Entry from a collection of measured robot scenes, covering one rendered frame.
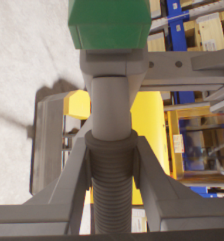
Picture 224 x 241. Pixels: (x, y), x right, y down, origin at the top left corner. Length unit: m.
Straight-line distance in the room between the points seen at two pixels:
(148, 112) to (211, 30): 1.25
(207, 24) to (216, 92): 2.04
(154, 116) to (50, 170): 0.80
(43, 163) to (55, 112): 0.36
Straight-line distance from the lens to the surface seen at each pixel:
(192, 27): 2.21
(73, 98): 1.24
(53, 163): 1.22
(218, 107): 0.23
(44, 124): 1.31
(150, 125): 1.22
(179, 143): 1.56
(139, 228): 1.93
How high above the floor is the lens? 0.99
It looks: 21 degrees down
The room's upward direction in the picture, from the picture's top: 83 degrees clockwise
